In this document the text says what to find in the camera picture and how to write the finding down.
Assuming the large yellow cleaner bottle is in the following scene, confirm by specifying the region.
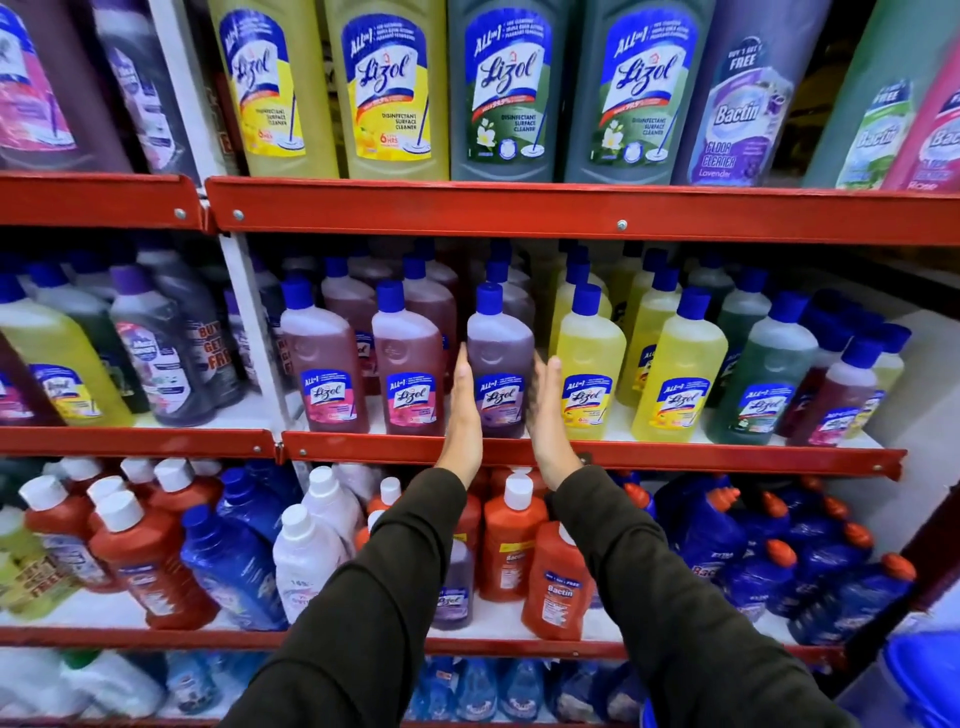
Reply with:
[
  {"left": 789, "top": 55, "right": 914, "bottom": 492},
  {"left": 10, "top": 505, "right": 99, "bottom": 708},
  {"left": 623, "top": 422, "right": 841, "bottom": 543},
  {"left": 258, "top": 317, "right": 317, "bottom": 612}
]
[
  {"left": 324, "top": 0, "right": 451, "bottom": 182},
  {"left": 206, "top": 0, "right": 341, "bottom": 180}
]

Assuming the row of light blue bottles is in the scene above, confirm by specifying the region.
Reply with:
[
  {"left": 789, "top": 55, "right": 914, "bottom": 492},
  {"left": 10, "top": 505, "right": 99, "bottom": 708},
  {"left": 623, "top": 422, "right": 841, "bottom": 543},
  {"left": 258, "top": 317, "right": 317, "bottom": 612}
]
[{"left": 161, "top": 651, "right": 650, "bottom": 726}]

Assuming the group of small green bottles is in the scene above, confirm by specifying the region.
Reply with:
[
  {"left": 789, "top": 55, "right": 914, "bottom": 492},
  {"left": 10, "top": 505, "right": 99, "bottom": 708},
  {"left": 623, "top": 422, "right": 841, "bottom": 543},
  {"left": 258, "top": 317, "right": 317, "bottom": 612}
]
[{"left": 686, "top": 255, "right": 820, "bottom": 447}]

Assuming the blue plastic bucket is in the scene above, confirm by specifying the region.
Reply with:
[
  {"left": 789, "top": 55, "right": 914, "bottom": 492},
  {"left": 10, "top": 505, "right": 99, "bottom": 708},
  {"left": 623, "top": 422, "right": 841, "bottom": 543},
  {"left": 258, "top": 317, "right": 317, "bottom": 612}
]
[{"left": 882, "top": 628, "right": 960, "bottom": 728}]

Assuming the group of orange white-capped bottles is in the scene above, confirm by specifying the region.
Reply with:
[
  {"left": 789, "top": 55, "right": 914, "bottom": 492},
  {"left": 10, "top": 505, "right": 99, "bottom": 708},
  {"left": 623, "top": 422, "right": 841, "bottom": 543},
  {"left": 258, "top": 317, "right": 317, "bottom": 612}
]
[{"left": 18, "top": 456, "right": 597, "bottom": 643}]

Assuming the small purple bottle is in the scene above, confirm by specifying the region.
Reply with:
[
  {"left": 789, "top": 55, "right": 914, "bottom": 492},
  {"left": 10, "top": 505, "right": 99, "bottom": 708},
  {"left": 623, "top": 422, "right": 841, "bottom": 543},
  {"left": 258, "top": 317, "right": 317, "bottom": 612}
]
[{"left": 432, "top": 537, "right": 476, "bottom": 632}]

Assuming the group of pink cleaner bottles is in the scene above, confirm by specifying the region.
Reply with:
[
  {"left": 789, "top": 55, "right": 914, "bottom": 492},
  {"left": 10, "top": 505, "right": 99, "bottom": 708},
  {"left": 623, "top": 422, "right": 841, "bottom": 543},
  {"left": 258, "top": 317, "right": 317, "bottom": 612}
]
[{"left": 279, "top": 253, "right": 462, "bottom": 438}]

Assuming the red metal shelf rail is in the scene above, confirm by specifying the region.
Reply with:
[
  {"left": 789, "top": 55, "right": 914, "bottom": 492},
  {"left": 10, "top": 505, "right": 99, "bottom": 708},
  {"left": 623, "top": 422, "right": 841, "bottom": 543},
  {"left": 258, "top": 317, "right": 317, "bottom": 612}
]
[
  {"left": 280, "top": 430, "right": 908, "bottom": 483},
  {"left": 0, "top": 425, "right": 279, "bottom": 461},
  {"left": 0, "top": 624, "right": 850, "bottom": 667},
  {"left": 0, "top": 171, "right": 207, "bottom": 233},
  {"left": 205, "top": 176, "right": 960, "bottom": 248}
]

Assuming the group of blue blue-capped bottles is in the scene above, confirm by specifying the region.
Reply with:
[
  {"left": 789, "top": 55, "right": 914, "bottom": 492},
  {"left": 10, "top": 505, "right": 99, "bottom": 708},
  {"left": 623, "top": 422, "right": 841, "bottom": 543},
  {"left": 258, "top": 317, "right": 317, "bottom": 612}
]
[{"left": 179, "top": 459, "right": 305, "bottom": 633}]

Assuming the group of white cleaner bottles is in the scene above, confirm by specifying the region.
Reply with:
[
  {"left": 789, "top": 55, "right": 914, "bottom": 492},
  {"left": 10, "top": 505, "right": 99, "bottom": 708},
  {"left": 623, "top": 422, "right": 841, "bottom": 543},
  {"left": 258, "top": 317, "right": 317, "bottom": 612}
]
[{"left": 271, "top": 462, "right": 385, "bottom": 626}]

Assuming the large dark bottle grey label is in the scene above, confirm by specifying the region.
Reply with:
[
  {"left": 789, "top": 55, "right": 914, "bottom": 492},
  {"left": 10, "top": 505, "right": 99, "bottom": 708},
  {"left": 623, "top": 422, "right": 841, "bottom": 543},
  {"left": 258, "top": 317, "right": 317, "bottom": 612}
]
[{"left": 90, "top": 0, "right": 202, "bottom": 185}]

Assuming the large lavender floor cleaner bottle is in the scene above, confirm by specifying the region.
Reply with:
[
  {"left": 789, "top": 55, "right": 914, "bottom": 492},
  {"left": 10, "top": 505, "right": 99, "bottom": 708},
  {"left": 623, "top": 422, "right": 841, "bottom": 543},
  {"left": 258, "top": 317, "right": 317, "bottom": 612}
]
[{"left": 672, "top": 0, "right": 834, "bottom": 188}]

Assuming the person's right forearm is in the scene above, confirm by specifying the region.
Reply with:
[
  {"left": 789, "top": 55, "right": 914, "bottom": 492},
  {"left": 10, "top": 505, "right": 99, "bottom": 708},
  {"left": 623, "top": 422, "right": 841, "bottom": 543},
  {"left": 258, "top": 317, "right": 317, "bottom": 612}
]
[{"left": 550, "top": 464, "right": 858, "bottom": 728}]

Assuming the person's left hand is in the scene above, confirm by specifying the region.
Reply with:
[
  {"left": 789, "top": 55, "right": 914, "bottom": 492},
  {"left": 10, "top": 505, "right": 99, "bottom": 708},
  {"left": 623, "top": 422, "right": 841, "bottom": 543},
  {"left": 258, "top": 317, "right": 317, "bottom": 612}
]
[{"left": 435, "top": 342, "right": 485, "bottom": 489}]

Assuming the person's left forearm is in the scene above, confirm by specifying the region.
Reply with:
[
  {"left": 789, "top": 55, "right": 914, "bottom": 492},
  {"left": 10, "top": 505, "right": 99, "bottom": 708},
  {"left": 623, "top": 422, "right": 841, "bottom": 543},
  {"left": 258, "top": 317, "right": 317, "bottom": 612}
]
[{"left": 221, "top": 465, "right": 468, "bottom": 728}]

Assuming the group of yellow cleaner bottles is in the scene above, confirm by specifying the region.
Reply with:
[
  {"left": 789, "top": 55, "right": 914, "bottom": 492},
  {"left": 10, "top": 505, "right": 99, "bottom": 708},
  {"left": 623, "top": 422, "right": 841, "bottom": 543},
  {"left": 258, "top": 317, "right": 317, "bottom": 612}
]
[{"left": 547, "top": 243, "right": 730, "bottom": 444}]

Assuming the large light green cleaner bottle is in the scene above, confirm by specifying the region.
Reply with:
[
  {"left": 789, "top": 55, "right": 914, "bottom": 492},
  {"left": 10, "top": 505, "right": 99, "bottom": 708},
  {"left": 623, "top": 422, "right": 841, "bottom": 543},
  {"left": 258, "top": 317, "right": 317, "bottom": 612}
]
[{"left": 801, "top": 0, "right": 960, "bottom": 190}]

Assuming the large pink floor cleaner bottle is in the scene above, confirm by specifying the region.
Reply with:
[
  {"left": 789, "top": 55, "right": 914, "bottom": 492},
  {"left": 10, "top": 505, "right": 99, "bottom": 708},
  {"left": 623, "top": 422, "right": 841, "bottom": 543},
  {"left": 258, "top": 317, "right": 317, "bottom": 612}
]
[{"left": 881, "top": 45, "right": 960, "bottom": 193}]

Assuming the group of yellow-green packed bottles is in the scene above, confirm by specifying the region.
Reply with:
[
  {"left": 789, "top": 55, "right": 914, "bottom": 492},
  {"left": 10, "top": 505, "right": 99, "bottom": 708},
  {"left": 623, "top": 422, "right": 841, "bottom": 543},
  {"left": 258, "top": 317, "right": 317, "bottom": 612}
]
[{"left": 0, "top": 506, "right": 80, "bottom": 622}]

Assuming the group of blue orange-capped bottles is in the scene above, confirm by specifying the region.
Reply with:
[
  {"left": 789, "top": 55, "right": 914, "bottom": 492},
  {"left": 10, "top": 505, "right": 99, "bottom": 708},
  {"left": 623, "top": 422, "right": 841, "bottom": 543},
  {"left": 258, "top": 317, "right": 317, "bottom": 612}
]
[{"left": 611, "top": 472, "right": 920, "bottom": 648}]

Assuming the purple cleaner bottle blue cap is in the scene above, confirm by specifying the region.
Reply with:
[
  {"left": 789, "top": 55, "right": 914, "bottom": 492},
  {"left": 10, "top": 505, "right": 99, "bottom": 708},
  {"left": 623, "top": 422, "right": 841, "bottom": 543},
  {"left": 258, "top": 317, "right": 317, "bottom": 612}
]
[{"left": 465, "top": 282, "right": 536, "bottom": 440}]

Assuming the group of purple back-row bottles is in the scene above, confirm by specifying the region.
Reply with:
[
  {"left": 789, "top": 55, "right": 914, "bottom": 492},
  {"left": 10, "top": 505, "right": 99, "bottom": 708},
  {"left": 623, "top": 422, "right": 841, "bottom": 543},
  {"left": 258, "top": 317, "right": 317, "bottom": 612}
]
[{"left": 480, "top": 238, "right": 538, "bottom": 331}]

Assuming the white metal shelf upright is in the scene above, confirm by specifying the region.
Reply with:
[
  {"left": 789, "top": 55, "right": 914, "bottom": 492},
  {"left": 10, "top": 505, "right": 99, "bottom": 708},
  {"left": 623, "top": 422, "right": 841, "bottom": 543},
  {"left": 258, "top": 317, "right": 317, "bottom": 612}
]
[{"left": 147, "top": 0, "right": 301, "bottom": 451}]

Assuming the group of grey lavender bottles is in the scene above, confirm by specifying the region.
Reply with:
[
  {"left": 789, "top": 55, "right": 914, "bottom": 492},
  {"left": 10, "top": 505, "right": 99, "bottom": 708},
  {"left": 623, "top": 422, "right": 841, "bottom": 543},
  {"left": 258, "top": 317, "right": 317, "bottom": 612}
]
[{"left": 26, "top": 243, "right": 290, "bottom": 429}]

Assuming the person's right hand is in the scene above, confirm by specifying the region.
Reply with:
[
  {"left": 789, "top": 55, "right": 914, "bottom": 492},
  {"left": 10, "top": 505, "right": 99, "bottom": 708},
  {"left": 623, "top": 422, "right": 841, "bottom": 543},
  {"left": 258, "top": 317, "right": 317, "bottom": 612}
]
[{"left": 525, "top": 354, "right": 585, "bottom": 493}]

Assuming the large dark bottle pink label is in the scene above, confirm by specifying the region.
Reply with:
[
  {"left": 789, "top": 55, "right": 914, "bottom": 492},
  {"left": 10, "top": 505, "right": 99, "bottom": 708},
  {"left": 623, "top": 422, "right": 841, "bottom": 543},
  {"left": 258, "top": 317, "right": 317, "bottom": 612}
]
[{"left": 0, "top": 0, "right": 135, "bottom": 174}]

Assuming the group of dark red bottles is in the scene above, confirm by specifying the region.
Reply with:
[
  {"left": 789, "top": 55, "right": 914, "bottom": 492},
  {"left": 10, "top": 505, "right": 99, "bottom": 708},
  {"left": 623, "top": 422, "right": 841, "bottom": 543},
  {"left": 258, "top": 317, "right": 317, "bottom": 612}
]
[{"left": 774, "top": 288, "right": 888, "bottom": 449}]

